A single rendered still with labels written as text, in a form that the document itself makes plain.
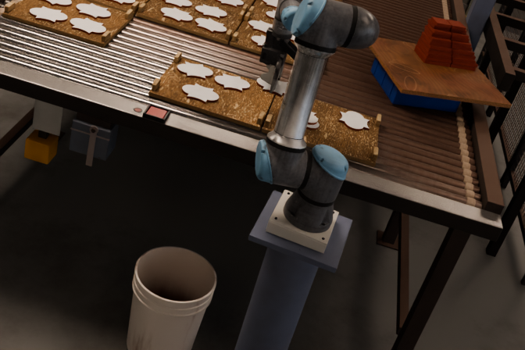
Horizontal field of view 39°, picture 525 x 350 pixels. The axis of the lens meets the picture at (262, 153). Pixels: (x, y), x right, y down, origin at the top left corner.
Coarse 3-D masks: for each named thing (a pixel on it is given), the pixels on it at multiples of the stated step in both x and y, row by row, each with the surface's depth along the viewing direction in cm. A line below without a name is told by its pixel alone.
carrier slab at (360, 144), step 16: (272, 112) 268; (320, 112) 278; (336, 112) 281; (272, 128) 258; (320, 128) 267; (336, 128) 270; (320, 144) 257; (336, 144) 260; (352, 144) 263; (368, 144) 266; (368, 160) 256
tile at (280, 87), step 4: (260, 80) 259; (260, 84) 257; (264, 84) 257; (268, 84) 258; (280, 84) 261; (284, 84) 262; (264, 88) 255; (268, 88) 256; (276, 88) 257; (280, 88) 258; (284, 88) 259; (272, 92) 255; (276, 92) 255; (280, 92) 255; (284, 92) 256; (280, 96) 254
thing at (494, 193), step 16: (464, 16) 422; (480, 112) 311; (480, 128) 298; (480, 144) 286; (480, 160) 274; (480, 176) 268; (496, 176) 267; (480, 192) 261; (496, 192) 256; (496, 208) 251
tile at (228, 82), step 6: (216, 78) 278; (222, 78) 279; (228, 78) 281; (234, 78) 282; (240, 78) 283; (222, 84) 276; (228, 84) 276; (234, 84) 278; (240, 84) 279; (246, 84) 280; (234, 90) 276; (240, 90) 275
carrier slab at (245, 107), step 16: (176, 64) 282; (176, 80) 271; (192, 80) 274; (208, 80) 277; (160, 96) 259; (176, 96) 261; (224, 96) 270; (240, 96) 273; (256, 96) 276; (272, 96) 279; (208, 112) 258; (224, 112) 259; (240, 112) 262; (256, 112) 265; (256, 128) 258
